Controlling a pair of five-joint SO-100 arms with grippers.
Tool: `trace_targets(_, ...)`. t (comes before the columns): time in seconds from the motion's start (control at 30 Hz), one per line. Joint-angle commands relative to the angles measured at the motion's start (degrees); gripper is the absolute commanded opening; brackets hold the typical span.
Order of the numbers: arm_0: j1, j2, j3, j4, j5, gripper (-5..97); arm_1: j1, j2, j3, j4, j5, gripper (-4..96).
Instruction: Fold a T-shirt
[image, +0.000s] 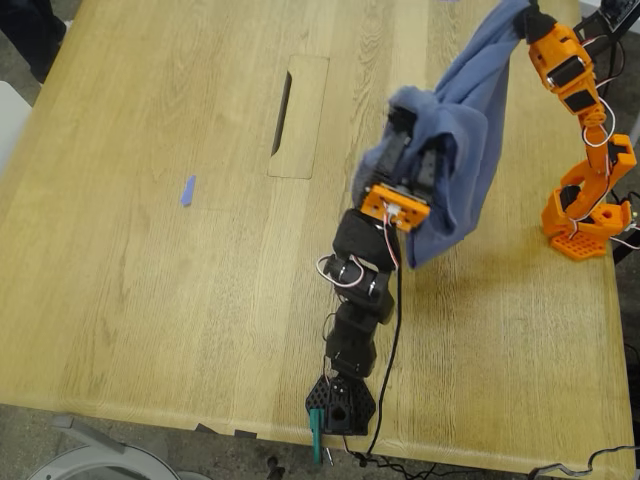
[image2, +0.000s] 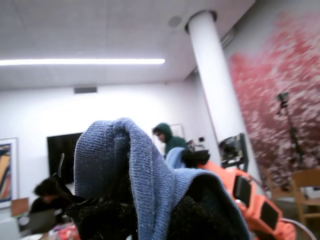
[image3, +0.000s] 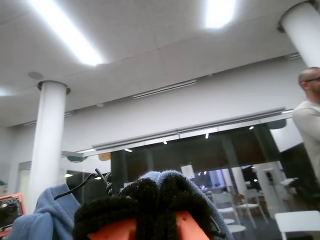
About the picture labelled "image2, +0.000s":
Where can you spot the colourful framed picture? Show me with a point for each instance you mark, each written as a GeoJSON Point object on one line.
{"type": "Point", "coordinates": [6, 172]}

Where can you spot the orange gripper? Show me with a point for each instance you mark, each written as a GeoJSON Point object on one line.
{"type": "Point", "coordinates": [217, 167]}

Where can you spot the person in green hoodie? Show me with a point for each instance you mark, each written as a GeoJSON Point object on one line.
{"type": "Point", "coordinates": [172, 145]}

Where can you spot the white round column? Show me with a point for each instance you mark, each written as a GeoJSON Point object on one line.
{"type": "Point", "coordinates": [212, 87]}

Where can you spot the round ceiling speaker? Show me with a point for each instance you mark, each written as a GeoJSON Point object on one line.
{"type": "Point", "coordinates": [175, 21]}

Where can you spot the black wall screen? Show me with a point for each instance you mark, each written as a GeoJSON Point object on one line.
{"type": "Point", "coordinates": [60, 155]}

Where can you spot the wooden chair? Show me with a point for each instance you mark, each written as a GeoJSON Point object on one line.
{"type": "Point", "coordinates": [303, 190]}

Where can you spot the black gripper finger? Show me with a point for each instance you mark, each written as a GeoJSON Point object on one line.
{"type": "Point", "coordinates": [105, 220]}

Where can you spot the grey wall vent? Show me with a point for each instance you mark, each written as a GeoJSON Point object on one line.
{"type": "Point", "coordinates": [85, 90]}

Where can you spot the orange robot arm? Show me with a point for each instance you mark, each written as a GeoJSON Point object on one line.
{"type": "Point", "coordinates": [277, 230]}

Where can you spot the blue printed T-shirt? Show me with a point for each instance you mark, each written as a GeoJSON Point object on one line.
{"type": "Point", "coordinates": [150, 180]}

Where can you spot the grey laptop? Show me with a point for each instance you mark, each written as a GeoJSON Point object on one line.
{"type": "Point", "coordinates": [41, 221]}

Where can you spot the camera on black tripod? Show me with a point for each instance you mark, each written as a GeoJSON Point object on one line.
{"type": "Point", "coordinates": [292, 135]}

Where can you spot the long ceiling light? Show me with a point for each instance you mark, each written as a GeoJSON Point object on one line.
{"type": "Point", "coordinates": [82, 61]}

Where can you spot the dark haired seated person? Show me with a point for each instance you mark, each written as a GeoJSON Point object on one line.
{"type": "Point", "coordinates": [47, 197]}

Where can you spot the black monitor on stand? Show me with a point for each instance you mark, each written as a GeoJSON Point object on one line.
{"type": "Point", "coordinates": [232, 150]}

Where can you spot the pink blossom wall mural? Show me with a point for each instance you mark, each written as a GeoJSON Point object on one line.
{"type": "Point", "coordinates": [275, 75]}

